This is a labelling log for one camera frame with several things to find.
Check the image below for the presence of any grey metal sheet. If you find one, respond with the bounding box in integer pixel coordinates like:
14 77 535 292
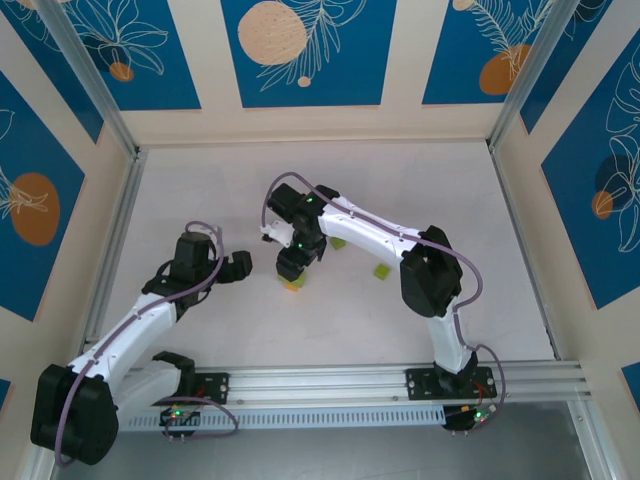
49 402 601 480

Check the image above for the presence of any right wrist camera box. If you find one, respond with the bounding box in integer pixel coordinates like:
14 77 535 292
258 219 292 247

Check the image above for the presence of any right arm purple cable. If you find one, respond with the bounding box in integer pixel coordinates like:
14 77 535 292
260 171 509 421

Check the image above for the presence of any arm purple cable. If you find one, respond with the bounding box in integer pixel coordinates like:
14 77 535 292
260 171 509 421
53 221 240 469

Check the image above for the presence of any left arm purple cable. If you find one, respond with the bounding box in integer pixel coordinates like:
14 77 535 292
53 221 240 469

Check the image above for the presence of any aluminium side rail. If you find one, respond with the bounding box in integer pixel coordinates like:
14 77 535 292
74 147 149 371
489 144 561 362

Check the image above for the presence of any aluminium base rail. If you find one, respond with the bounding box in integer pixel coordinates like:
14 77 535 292
42 360 594 412

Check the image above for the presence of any slotted grey cable duct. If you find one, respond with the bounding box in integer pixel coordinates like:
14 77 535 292
114 404 446 432

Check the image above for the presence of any blue floral wall panel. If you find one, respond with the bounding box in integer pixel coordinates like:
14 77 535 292
0 7 105 145
541 49 640 311
422 0 556 106
519 0 640 135
0 69 86 322
221 0 399 109
59 0 202 112

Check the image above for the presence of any aluminium frame post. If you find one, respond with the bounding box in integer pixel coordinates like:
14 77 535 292
34 0 149 161
485 0 589 151

